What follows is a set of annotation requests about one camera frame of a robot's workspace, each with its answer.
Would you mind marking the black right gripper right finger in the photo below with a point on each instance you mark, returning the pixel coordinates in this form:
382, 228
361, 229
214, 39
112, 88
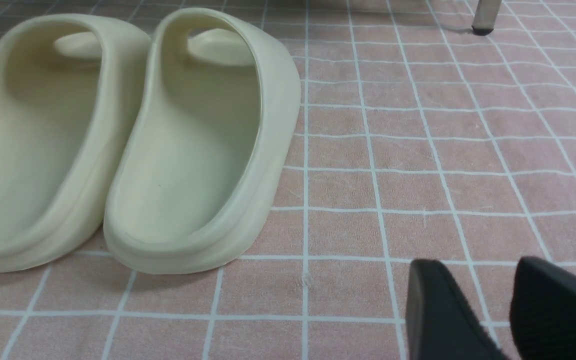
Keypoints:
542, 312

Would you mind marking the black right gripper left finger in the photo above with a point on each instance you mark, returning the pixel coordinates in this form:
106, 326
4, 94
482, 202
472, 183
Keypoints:
440, 323

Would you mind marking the metal shoe rack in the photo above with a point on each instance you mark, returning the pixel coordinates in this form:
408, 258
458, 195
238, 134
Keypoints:
485, 17

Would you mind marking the cream slipper right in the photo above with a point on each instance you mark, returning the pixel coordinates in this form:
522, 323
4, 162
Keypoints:
204, 160

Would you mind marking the cream slipper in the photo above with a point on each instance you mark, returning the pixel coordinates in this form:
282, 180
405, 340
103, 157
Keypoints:
204, 160
71, 87

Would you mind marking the cream slipper left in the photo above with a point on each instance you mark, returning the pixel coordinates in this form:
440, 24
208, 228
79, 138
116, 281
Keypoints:
71, 87

